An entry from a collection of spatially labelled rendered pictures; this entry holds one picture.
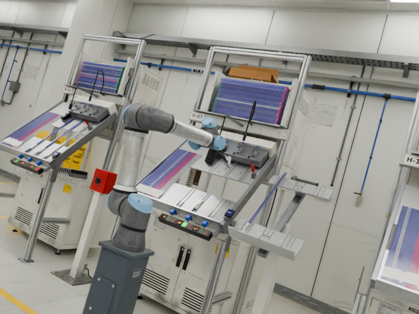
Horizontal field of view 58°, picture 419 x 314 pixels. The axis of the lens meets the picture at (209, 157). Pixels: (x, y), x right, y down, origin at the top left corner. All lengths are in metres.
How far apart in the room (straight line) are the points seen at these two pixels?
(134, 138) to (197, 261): 1.03
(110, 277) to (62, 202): 1.63
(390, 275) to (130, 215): 1.16
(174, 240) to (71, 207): 1.00
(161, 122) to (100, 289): 0.76
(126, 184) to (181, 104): 3.04
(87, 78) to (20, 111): 3.43
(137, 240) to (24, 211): 2.03
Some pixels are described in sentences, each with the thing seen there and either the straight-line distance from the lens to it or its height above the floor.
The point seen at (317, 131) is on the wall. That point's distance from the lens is 4.01.
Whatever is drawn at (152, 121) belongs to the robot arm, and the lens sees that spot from 1.69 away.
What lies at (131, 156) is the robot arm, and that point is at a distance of 1.79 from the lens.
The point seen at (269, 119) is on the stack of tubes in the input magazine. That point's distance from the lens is 2.53.
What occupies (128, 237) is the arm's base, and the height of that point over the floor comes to 0.60.
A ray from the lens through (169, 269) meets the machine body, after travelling 2.60.
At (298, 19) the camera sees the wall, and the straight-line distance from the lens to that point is 4.53.
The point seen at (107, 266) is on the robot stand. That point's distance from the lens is 1.75.
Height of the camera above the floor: 0.97
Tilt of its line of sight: 2 degrees up
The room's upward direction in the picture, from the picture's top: 16 degrees clockwise
